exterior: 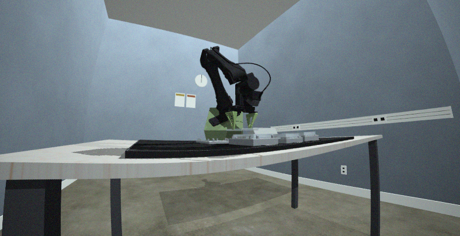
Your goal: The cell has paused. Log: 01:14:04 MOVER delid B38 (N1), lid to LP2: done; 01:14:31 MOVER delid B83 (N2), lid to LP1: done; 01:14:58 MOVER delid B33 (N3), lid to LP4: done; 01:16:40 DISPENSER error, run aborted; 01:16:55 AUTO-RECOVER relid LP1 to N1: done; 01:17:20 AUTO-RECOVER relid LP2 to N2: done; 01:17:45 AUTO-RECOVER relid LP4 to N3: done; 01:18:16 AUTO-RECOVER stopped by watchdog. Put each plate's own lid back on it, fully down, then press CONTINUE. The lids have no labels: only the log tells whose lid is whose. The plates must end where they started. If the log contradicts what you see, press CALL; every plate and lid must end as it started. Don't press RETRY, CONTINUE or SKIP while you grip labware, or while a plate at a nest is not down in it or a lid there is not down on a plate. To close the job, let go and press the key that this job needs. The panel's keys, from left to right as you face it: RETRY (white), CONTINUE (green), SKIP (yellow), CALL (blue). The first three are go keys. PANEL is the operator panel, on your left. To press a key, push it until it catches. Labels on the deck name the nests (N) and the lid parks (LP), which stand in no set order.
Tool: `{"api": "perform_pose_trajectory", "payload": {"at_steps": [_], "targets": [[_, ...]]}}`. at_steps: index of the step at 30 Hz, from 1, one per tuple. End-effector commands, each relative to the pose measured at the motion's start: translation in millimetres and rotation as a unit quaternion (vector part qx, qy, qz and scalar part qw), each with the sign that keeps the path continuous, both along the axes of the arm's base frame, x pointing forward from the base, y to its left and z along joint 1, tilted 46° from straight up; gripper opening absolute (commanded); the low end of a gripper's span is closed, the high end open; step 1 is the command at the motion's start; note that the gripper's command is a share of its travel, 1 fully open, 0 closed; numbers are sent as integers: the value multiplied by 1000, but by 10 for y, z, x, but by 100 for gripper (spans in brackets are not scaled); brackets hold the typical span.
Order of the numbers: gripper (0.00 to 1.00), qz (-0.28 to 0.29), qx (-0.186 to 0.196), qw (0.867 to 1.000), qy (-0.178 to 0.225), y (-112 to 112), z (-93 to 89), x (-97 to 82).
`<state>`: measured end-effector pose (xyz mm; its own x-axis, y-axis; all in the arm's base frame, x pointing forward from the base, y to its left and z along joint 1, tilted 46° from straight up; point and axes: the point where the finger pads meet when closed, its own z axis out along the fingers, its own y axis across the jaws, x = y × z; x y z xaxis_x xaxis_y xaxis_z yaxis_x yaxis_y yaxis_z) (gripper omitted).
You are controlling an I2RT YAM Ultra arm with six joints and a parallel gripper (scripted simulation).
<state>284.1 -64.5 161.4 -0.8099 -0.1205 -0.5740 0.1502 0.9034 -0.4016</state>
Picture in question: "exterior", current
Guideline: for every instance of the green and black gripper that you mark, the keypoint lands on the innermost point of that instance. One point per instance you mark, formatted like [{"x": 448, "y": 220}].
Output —
[{"x": 233, "y": 110}]

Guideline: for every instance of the white control panel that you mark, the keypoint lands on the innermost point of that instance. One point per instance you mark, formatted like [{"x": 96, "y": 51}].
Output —
[{"x": 264, "y": 131}]

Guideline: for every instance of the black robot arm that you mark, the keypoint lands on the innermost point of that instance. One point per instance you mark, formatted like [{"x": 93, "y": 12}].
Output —
[{"x": 211, "y": 60}]

